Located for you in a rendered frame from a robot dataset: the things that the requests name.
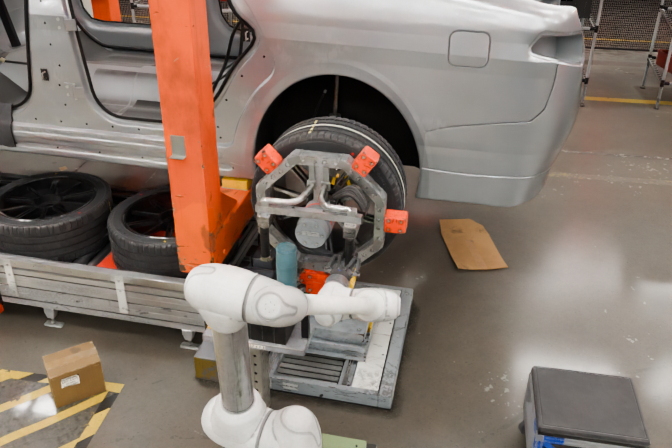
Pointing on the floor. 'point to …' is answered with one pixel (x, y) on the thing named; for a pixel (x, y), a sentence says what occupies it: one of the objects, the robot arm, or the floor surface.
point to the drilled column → (261, 373)
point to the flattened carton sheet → (470, 245)
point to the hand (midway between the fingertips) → (349, 253)
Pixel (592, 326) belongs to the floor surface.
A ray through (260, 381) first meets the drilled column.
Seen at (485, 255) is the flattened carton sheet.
